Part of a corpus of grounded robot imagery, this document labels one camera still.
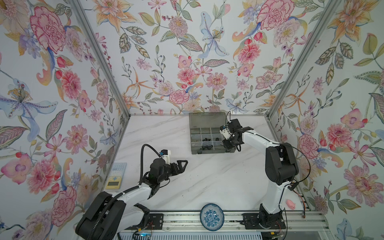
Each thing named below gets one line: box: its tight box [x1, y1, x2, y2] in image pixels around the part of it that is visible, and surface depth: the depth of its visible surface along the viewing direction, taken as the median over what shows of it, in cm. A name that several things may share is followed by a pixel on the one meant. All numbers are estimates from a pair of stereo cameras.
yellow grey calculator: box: [105, 162, 127, 190], surface depth 90 cm
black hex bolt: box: [201, 145, 214, 150], surface depth 103 cm
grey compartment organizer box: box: [189, 112, 237, 155], surface depth 108 cm
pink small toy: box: [285, 199, 296, 210], surface depth 80 cm
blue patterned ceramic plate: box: [200, 203, 225, 232], surface depth 76 cm
